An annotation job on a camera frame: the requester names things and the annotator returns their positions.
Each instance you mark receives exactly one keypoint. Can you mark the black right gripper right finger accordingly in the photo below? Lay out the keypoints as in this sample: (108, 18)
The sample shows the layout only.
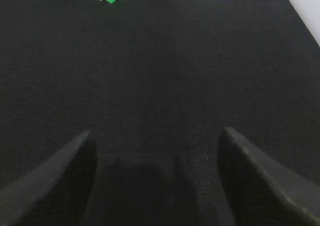
(260, 191)

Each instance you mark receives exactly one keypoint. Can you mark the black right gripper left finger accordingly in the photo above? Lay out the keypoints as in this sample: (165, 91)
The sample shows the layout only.
(55, 193)

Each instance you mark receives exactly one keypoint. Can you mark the black fabric table mat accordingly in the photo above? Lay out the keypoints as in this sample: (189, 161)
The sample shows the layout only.
(156, 80)

